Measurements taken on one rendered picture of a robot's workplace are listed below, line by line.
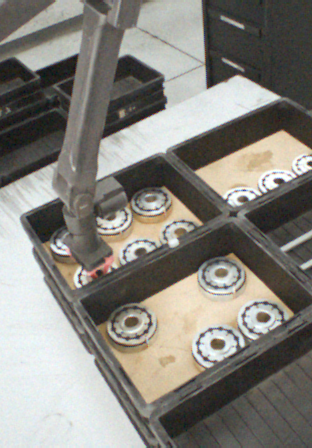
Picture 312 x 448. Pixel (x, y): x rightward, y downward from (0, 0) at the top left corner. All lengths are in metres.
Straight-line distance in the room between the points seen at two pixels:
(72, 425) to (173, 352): 0.27
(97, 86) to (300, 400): 0.66
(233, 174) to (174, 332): 0.52
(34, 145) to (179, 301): 1.50
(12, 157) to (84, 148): 1.55
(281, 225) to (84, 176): 0.54
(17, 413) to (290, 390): 0.58
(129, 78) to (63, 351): 1.63
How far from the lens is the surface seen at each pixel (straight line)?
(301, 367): 1.12
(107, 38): 0.90
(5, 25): 0.82
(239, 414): 1.07
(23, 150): 2.55
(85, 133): 0.97
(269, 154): 1.57
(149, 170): 1.43
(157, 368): 1.12
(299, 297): 1.14
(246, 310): 1.15
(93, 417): 1.24
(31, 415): 1.28
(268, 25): 2.57
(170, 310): 1.20
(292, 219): 1.38
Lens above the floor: 1.78
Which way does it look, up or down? 44 degrees down
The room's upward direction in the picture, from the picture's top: 8 degrees counter-clockwise
